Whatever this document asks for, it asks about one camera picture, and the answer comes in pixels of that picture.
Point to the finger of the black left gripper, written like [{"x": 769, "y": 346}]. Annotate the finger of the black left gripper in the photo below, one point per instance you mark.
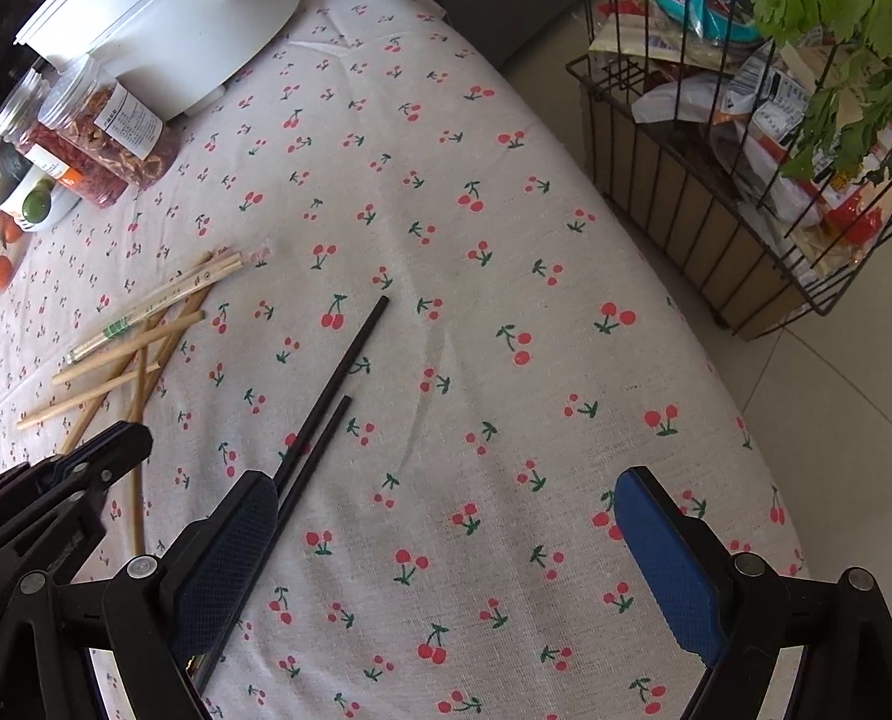
[{"x": 51, "y": 514}]

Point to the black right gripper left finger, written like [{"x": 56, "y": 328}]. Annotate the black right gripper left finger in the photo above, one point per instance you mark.
[{"x": 154, "y": 616}]

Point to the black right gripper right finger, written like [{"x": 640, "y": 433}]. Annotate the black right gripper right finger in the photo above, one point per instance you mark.
[{"x": 737, "y": 614}]

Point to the black chopstick short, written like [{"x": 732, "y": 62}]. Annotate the black chopstick short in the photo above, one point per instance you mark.
[{"x": 311, "y": 464}]

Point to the black chopstick long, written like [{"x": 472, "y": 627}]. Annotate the black chopstick long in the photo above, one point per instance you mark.
[{"x": 312, "y": 422}]

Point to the light bamboo chopstick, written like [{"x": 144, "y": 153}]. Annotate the light bamboo chopstick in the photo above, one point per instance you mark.
[
  {"x": 128, "y": 347},
  {"x": 73, "y": 402}
]

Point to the wrapped disposable chopsticks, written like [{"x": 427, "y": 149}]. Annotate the wrapped disposable chopsticks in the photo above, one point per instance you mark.
[{"x": 161, "y": 299}]

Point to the white bowl with green knob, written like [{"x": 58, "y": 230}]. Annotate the white bowl with green knob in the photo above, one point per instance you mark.
[{"x": 38, "y": 203}]

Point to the jar of red dried fruit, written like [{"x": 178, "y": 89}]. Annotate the jar of red dried fruit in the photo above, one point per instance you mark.
[{"x": 60, "y": 160}]

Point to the red snack packages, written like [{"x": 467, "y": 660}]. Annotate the red snack packages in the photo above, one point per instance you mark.
[{"x": 852, "y": 211}]

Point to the cherry print tablecloth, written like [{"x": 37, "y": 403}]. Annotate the cherry print tablecloth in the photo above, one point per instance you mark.
[{"x": 456, "y": 554}]

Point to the jar of dried rings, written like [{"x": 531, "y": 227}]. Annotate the jar of dried rings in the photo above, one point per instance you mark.
[{"x": 93, "y": 111}]

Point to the white electric cooking pot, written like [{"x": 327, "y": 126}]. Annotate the white electric cooking pot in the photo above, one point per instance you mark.
[{"x": 191, "y": 7}]

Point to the black wire rack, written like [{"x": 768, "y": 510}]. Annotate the black wire rack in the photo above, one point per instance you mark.
[{"x": 690, "y": 115}]

